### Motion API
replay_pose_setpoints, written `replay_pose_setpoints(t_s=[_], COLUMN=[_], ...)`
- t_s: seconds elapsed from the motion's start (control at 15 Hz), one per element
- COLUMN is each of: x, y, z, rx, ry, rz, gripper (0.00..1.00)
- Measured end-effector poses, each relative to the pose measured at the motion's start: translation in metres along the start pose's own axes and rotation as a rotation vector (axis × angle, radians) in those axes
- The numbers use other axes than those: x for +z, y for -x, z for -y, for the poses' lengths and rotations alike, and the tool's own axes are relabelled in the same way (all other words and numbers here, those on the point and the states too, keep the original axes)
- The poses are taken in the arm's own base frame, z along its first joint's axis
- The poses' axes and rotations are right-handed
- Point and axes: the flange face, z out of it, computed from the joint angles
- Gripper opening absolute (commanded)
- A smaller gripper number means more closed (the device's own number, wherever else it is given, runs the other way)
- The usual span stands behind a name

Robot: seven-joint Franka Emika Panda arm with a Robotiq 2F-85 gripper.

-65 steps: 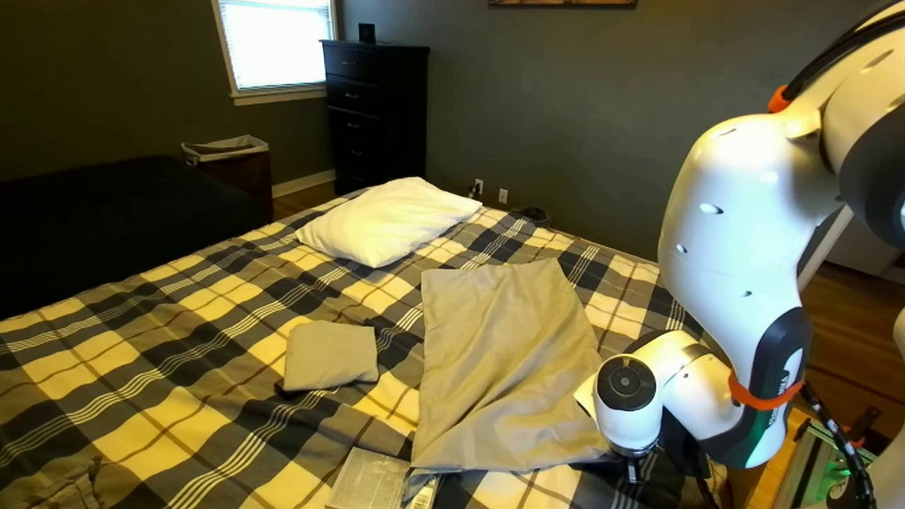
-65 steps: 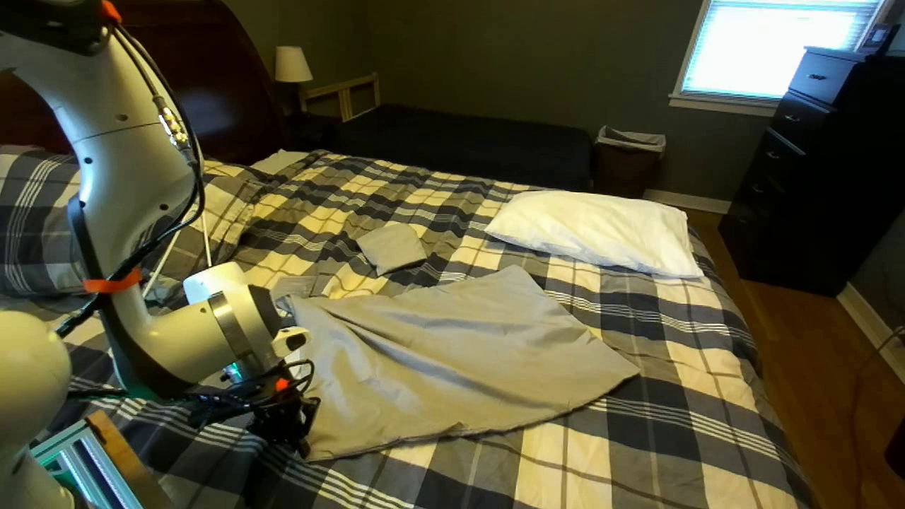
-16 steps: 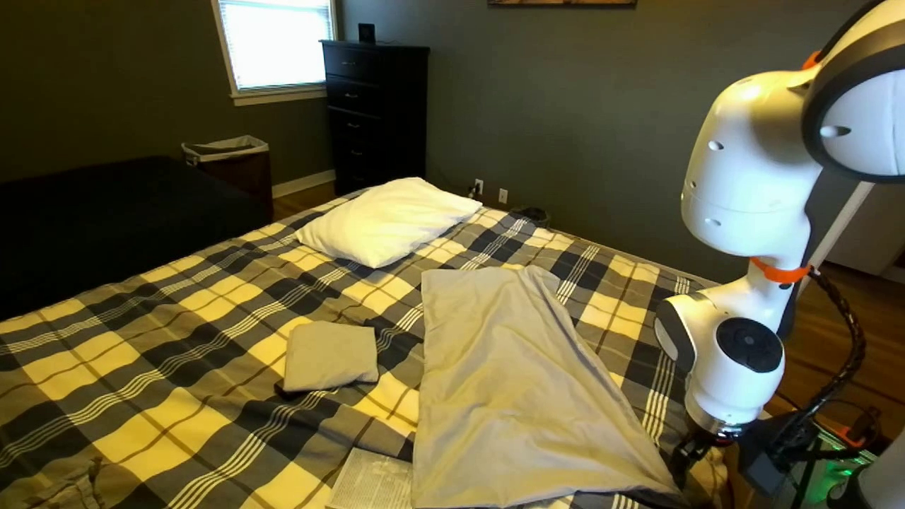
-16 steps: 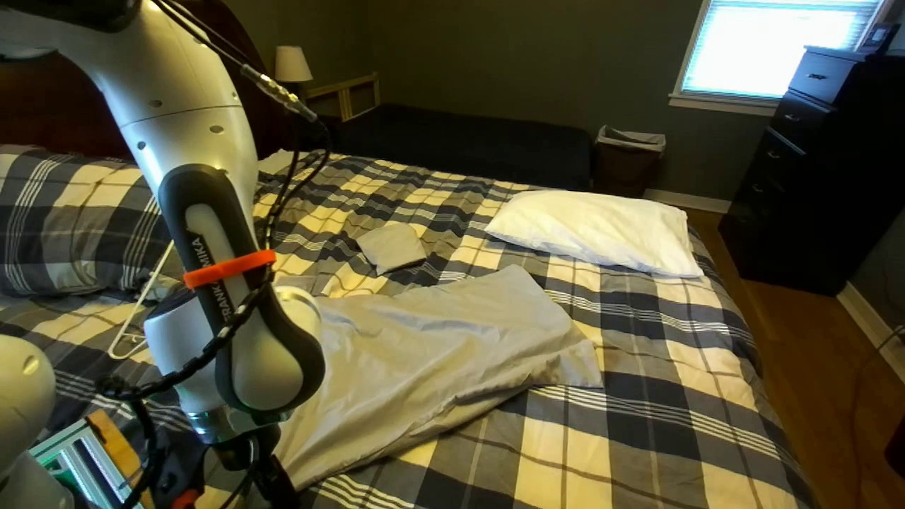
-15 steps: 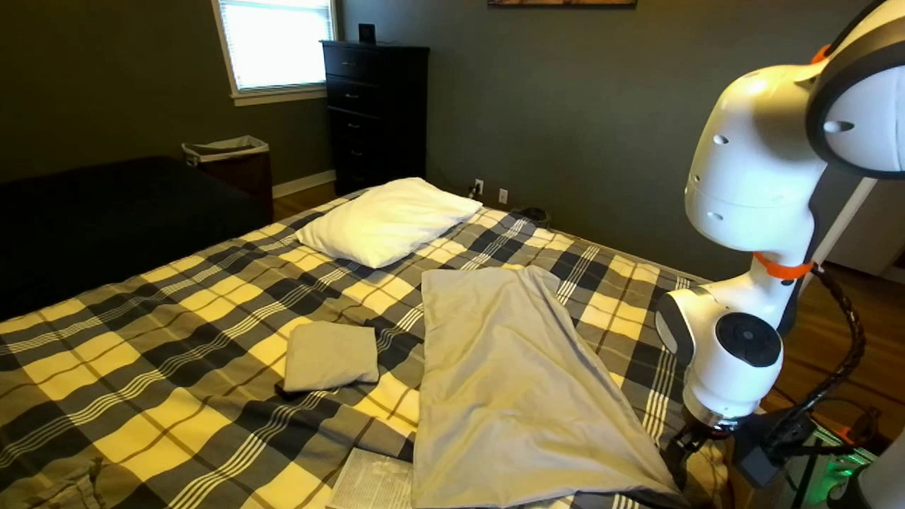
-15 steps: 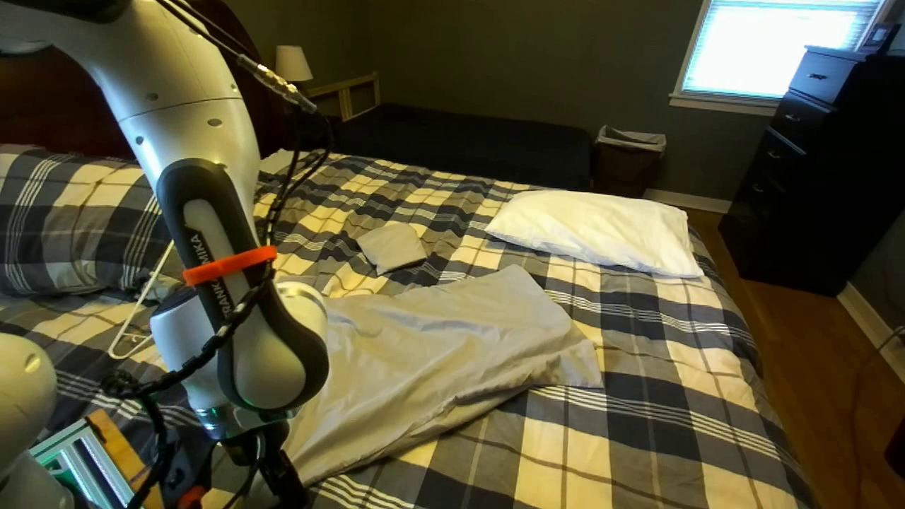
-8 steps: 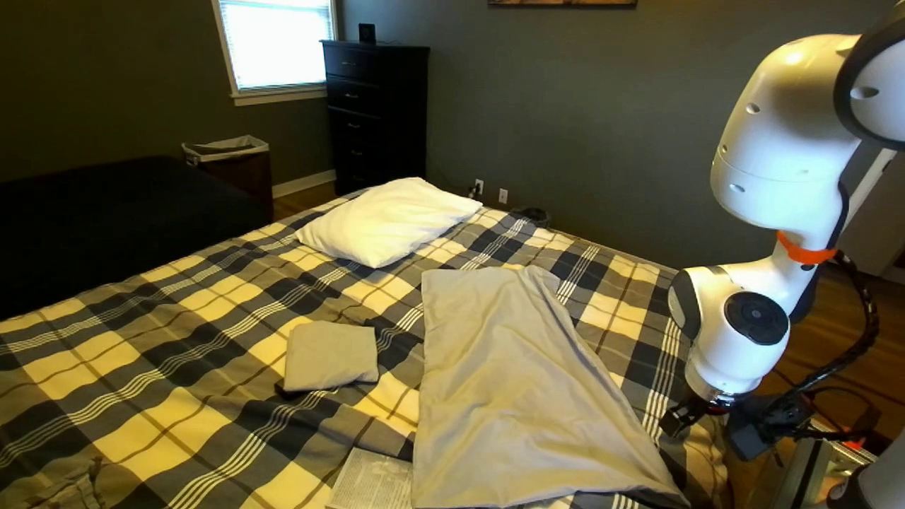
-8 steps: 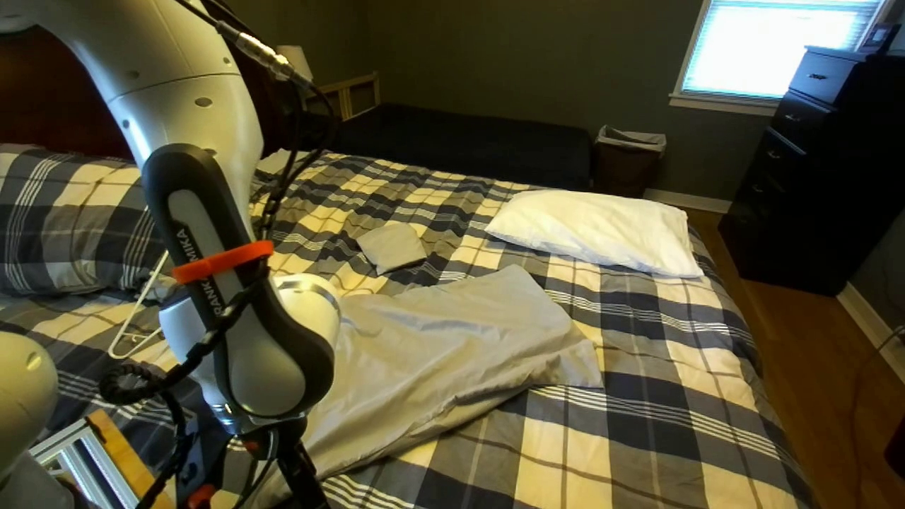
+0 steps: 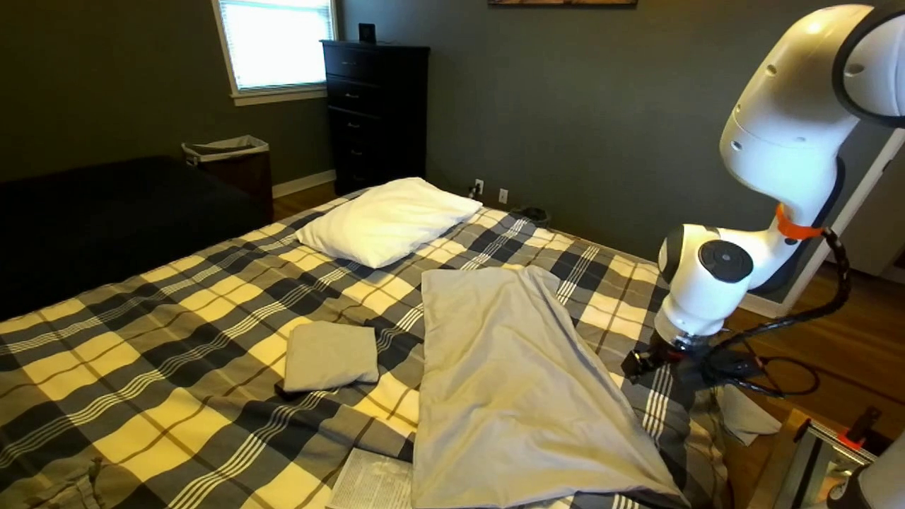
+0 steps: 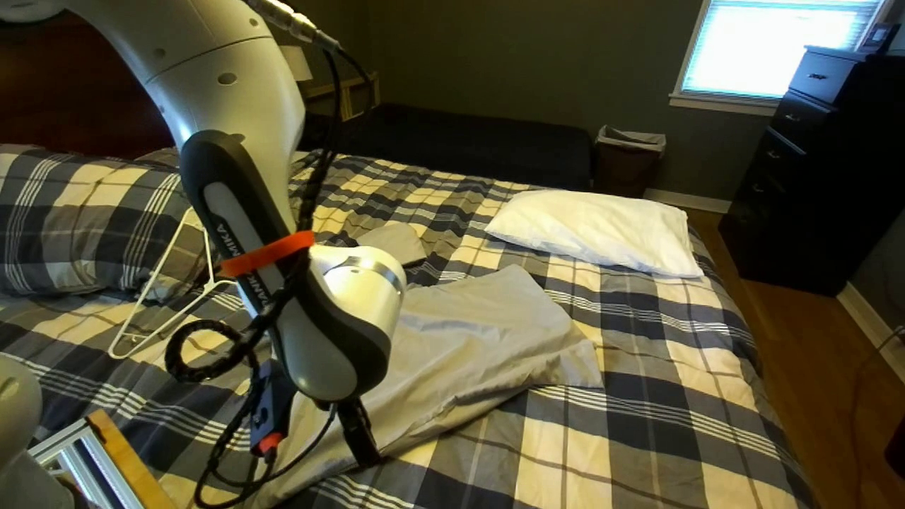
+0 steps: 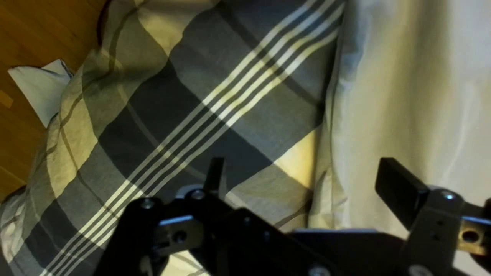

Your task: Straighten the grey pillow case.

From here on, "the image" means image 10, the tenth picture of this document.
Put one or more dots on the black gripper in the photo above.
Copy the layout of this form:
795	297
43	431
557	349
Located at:
269	404

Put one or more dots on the grey pillow case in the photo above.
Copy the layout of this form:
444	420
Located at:
470	349

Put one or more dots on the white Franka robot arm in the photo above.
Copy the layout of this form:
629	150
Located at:
215	75

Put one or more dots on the plaid pillow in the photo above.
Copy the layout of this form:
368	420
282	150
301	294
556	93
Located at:
86	215

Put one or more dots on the white pillow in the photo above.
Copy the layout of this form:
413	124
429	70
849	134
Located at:
603	229

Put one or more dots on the wood and green robot stand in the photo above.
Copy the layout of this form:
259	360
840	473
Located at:
95	462

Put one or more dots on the small folded grey cloth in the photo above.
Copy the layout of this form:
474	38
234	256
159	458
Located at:
403	240

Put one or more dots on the wooden open shelf nightstand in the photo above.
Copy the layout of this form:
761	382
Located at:
361	93

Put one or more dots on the black couch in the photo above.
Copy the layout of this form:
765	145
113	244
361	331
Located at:
470	141

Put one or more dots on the dark wooden headboard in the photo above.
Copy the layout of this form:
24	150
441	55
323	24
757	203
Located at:
75	93

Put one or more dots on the plaid yellow grey bedspread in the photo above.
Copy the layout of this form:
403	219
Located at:
659	413

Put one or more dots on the brown hamper with grey liner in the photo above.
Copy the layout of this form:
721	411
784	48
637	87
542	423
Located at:
627	158

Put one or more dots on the black dresser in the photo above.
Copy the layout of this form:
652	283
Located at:
820	169

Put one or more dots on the small black box on dresser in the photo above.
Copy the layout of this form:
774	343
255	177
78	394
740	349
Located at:
880	38

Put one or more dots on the bright window white frame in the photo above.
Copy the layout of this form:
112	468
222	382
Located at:
774	46

